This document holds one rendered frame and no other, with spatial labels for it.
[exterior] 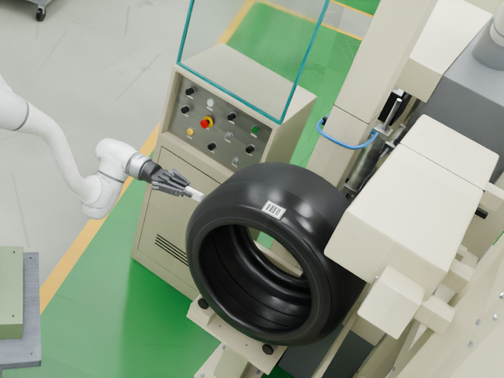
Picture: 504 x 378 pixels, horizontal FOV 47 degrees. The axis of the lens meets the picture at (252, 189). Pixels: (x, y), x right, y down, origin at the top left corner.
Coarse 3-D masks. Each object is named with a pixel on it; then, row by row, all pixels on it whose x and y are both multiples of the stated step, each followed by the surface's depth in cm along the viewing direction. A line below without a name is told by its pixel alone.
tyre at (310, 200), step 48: (240, 192) 175; (288, 192) 173; (336, 192) 181; (192, 240) 189; (240, 240) 219; (288, 240) 168; (240, 288) 215; (288, 288) 217; (336, 288) 170; (288, 336) 186
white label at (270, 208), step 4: (268, 204) 169; (272, 204) 169; (264, 208) 168; (268, 208) 168; (272, 208) 168; (276, 208) 168; (280, 208) 168; (284, 208) 168; (268, 212) 167; (272, 212) 167; (276, 212) 167; (280, 212) 167; (276, 216) 167; (280, 216) 167
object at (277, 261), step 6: (258, 246) 230; (264, 252) 229; (270, 252) 230; (270, 258) 229; (276, 258) 228; (276, 264) 228; (282, 264) 227; (288, 264) 228; (282, 270) 228; (288, 270) 227; (294, 270) 226
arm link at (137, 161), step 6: (132, 156) 202; (138, 156) 202; (144, 156) 203; (132, 162) 201; (138, 162) 201; (144, 162) 201; (126, 168) 202; (132, 168) 201; (138, 168) 200; (132, 174) 202; (138, 174) 201
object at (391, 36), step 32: (384, 0) 163; (416, 0) 159; (384, 32) 167; (416, 32) 165; (352, 64) 177; (384, 64) 172; (352, 96) 182; (384, 96) 179; (352, 128) 187; (320, 160) 199; (352, 160) 199; (288, 256) 227; (224, 352) 276
